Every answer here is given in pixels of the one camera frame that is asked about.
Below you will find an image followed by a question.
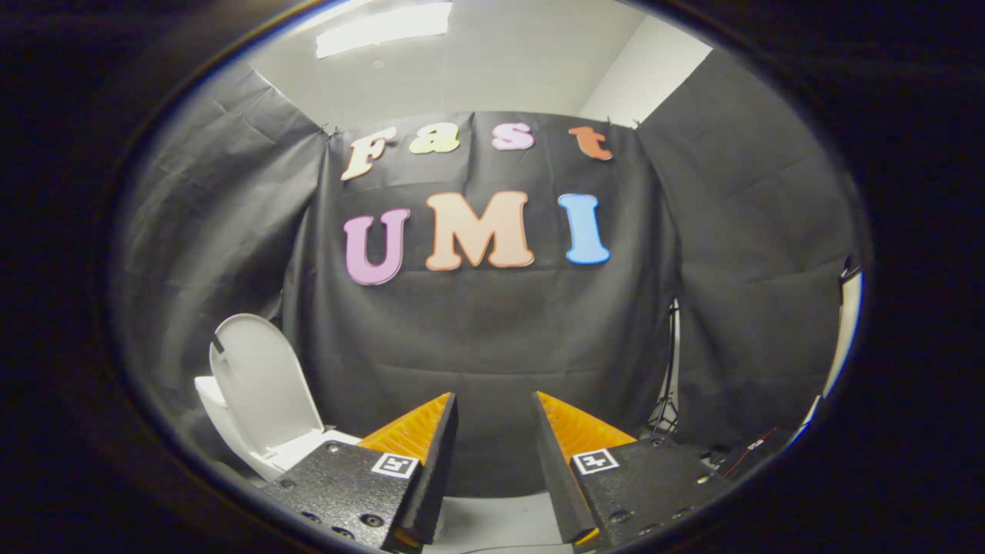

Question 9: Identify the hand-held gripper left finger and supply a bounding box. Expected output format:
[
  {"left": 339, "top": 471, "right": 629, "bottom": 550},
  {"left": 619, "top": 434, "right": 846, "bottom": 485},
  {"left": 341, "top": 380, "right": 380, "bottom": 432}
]
[{"left": 262, "top": 392, "right": 460, "bottom": 553}]

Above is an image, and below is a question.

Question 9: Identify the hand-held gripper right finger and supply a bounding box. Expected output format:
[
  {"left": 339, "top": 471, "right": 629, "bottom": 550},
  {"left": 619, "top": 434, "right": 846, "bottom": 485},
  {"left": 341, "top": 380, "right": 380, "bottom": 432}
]
[{"left": 531, "top": 391, "right": 733, "bottom": 552}]

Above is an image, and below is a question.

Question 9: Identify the white toilet lid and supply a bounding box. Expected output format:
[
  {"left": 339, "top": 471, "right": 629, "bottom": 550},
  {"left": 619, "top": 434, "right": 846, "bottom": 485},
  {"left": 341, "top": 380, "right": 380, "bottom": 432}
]
[{"left": 209, "top": 313, "right": 326, "bottom": 456}]

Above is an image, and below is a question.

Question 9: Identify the white toilet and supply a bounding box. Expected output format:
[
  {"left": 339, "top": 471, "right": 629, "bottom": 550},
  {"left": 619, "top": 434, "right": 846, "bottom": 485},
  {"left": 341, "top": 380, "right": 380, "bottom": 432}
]
[{"left": 193, "top": 375, "right": 364, "bottom": 482}]

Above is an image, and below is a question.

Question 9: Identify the black tripod stand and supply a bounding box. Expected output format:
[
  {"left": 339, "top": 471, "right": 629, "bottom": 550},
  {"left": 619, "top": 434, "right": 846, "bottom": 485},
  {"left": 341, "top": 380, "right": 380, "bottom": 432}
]
[{"left": 645, "top": 299, "right": 683, "bottom": 441}]

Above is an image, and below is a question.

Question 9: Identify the black backdrop cloth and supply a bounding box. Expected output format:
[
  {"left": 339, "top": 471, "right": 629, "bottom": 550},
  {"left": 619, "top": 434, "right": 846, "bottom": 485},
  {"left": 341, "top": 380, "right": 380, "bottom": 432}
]
[{"left": 115, "top": 48, "right": 861, "bottom": 501}]

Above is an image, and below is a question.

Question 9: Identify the white board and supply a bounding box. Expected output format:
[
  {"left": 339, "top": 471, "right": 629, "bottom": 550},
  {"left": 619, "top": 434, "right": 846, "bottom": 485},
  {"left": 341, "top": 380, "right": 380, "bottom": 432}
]
[{"left": 800, "top": 265, "right": 864, "bottom": 424}]

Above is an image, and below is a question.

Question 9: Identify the black panel with red wire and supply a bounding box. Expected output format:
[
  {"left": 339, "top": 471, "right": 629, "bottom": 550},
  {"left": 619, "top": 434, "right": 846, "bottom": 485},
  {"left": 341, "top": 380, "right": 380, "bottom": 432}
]
[{"left": 712, "top": 426, "right": 803, "bottom": 479}]

